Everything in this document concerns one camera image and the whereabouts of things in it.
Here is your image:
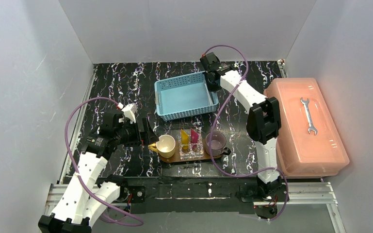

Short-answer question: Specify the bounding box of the light blue plastic basket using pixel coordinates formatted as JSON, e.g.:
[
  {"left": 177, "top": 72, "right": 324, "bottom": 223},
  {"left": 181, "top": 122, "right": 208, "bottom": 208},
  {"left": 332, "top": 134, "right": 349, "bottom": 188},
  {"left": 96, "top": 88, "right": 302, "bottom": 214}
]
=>
[{"left": 154, "top": 72, "right": 219, "bottom": 121}]

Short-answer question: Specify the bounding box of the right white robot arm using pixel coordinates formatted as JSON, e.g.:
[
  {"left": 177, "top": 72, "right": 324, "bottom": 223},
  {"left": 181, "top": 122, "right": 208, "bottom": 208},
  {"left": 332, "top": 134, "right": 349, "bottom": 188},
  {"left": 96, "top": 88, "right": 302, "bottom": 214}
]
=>
[{"left": 200, "top": 52, "right": 281, "bottom": 198}]

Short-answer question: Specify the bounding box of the silver open-end wrench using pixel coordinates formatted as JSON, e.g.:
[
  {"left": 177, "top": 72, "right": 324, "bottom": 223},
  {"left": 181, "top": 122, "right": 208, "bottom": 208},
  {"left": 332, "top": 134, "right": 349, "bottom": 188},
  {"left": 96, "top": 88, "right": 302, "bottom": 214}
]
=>
[{"left": 300, "top": 98, "right": 318, "bottom": 135}]

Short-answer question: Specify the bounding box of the pink translucent storage box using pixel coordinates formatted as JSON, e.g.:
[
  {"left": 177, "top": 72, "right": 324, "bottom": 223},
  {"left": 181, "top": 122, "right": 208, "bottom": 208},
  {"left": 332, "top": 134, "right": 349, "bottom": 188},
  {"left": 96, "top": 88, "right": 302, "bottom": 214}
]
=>
[{"left": 264, "top": 78, "right": 350, "bottom": 179}]

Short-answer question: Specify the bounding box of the purple cable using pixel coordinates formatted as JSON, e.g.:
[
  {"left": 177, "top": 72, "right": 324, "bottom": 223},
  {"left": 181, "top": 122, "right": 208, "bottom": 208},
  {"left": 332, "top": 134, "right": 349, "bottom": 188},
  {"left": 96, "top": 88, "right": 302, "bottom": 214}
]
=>
[
  {"left": 203, "top": 44, "right": 289, "bottom": 222},
  {"left": 64, "top": 97, "right": 145, "bottom": 228}
]

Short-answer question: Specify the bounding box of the white toothbrush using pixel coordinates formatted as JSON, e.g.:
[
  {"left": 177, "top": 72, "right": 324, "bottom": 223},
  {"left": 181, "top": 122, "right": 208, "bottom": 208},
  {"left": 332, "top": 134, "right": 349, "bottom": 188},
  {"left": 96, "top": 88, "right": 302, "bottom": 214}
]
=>
[{"left": 205, "top": 83, "right": 213, "bottom": 105}]

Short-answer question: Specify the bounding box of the yellow toothpaste tube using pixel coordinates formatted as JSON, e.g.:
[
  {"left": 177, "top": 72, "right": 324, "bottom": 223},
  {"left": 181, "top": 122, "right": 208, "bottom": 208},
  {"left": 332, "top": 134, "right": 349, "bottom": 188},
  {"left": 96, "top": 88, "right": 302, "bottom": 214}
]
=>
[{"left": 181, "top": 129, "right": 189, "bottom": 151}]

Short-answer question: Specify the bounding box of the purple mug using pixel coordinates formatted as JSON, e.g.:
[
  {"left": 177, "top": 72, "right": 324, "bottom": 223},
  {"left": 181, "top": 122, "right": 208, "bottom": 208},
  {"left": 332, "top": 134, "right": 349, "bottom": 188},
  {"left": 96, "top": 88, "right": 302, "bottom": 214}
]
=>
[{"left": 204, "top": 131, "right": 231, "bottom": 157}]

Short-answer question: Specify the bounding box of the clear textured acrylic holder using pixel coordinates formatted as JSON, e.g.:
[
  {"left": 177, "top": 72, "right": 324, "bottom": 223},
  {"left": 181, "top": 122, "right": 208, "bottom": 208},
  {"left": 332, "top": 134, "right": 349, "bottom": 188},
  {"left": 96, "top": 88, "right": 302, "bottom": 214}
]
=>
[{"left": 178, "top": 129, "right": 205, "bottom": 161}]

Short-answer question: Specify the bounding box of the pink toothpaste tube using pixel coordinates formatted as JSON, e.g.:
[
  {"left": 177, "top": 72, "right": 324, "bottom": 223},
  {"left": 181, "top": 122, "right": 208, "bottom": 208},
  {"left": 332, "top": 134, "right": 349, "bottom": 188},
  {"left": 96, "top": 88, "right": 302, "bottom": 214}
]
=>
[{"left": 190, "top": 129, "right": 199, "bottom": 152}]

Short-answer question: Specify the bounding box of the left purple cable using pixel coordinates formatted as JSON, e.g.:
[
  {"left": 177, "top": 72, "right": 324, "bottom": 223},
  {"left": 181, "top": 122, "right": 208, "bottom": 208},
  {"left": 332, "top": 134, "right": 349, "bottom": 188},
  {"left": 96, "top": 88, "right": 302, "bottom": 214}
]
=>
[{"left": 64, "top": 97, "right": 145, "bottom": 228}]

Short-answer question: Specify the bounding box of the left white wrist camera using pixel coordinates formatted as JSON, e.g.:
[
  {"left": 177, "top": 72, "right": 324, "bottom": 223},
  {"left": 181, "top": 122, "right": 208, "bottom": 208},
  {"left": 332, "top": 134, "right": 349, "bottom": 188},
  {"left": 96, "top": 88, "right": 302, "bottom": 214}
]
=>
[{"left": 117, "top": 103, "right": 138, "bottom": 124}]

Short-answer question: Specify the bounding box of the oval wooden tray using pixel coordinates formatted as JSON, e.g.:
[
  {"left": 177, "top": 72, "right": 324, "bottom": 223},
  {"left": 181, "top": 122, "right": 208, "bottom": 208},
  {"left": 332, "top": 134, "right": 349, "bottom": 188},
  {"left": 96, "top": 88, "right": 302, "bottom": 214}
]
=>
[{"left": 158, "top": 144, "right": 211, "bottom": 163}]

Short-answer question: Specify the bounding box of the yellow mug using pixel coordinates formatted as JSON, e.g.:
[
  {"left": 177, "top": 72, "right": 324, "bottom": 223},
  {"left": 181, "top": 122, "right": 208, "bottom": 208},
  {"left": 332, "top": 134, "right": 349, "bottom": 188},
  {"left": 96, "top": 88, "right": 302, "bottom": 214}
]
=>
[{"left": 148, "top": 134, "right": 176, "bottom": 158}]

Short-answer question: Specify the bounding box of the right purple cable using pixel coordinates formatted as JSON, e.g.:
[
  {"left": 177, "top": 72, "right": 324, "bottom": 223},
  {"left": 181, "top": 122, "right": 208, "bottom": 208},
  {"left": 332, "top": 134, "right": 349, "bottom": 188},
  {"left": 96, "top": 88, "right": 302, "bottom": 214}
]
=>
[{"left": 203, "top": 44, "right": 289, "bottom": 222}]

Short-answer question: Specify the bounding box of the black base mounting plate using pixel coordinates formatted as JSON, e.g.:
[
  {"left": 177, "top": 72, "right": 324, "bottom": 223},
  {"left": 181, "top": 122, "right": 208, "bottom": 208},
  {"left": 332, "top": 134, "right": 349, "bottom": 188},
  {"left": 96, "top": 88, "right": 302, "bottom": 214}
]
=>
[{"left": 96, "top": 175, "right": 288, "bottom": 214}]

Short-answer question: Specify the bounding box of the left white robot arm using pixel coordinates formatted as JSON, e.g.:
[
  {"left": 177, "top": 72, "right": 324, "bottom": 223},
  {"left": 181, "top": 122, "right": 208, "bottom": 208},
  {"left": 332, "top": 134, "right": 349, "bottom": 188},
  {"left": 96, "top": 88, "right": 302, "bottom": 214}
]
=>
[{"left": 38, "top": 110, "right": 158, "bottom": 233}]

